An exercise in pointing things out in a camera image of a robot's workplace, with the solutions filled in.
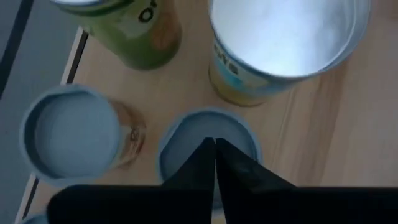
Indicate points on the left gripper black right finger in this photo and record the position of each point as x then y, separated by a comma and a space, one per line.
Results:
295, 205

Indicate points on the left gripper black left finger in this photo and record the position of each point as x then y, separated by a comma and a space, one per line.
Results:
140, 205

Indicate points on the small yellow label can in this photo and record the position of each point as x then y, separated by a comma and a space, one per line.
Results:
192, 130

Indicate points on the small brown label can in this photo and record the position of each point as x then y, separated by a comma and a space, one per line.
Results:
74, 133

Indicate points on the tall green can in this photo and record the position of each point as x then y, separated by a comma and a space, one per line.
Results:
130, 40

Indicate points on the tall yellow and blue can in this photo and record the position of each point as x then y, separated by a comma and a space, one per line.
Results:
280, 37

